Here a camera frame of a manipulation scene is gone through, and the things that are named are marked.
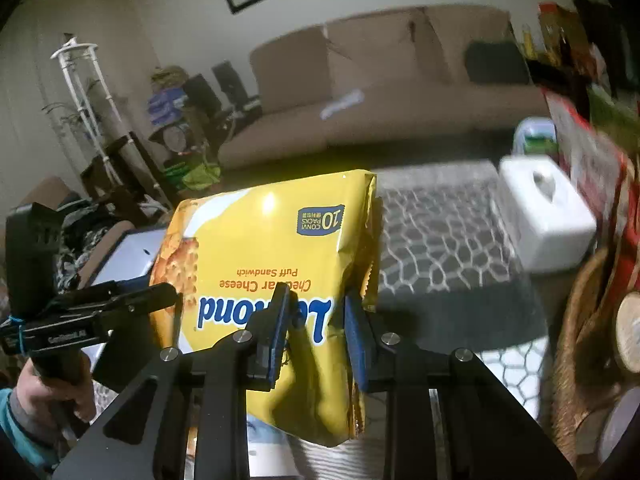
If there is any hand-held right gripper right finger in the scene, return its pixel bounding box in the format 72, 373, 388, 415
342, 292, 578, 480

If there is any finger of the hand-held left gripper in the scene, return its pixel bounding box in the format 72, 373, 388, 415
92, 316, 169, 393
106, 281, 182, 329

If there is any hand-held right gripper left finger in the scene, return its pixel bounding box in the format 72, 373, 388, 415
52, 287, 293, 480

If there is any white storage container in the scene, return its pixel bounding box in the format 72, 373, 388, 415
90, 227, 173, 291

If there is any yellow snack bag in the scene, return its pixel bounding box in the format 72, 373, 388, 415
149, 169, 383, 448

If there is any person's left forearm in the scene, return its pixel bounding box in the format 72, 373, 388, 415
0, 389, 68, 480

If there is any person's left hand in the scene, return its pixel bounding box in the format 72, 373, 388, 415
17, 354, 99, 426

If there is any pile of clothes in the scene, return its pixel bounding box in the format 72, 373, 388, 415
54, 205, 118, 292

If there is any cardboard box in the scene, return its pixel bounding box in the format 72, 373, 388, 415
10, 175, 77, 212

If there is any green bag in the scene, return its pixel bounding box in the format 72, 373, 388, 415
164, 157, 222, 192

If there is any grey patterned rug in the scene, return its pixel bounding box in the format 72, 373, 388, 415
375, 160, 551, 413

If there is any stack of blue packs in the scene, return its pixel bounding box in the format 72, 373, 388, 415
146, 85, 187, 129

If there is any white tall stand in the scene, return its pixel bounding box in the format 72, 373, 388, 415
50, 35, 127, 187

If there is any brown wicker basket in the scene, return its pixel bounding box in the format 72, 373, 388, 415
551, 249, 640, 463

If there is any white tissue box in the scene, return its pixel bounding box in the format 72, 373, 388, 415
499, 156, 599, 274

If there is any black office chair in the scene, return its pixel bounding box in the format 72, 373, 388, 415
182, 60, 262, 128

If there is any small white item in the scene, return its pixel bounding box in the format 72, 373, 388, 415
320, 88, 364, 120

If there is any round wooden slice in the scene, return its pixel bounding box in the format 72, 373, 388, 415
615, 292, 640, 374

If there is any beige sofa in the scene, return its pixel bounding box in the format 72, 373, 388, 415
217, 5, 556, 171

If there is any red snack packet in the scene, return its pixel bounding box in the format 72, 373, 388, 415
542, 87, 640, 306

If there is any dark sofa cushion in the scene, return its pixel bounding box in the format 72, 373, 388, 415
464, 40, 532, 86

